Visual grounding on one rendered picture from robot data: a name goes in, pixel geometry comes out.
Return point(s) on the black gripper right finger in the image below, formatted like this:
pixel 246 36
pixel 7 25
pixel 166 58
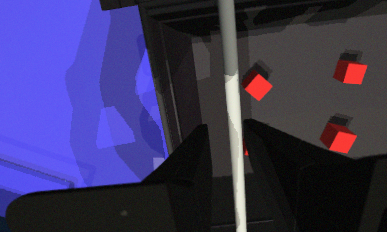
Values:
pixel 311 189

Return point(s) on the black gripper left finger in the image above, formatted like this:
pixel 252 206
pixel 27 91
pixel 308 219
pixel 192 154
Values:
pixel 175 197

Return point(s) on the small red block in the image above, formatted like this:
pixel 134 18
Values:
pixel 256 85
pixel 349 72
pixel 337 138

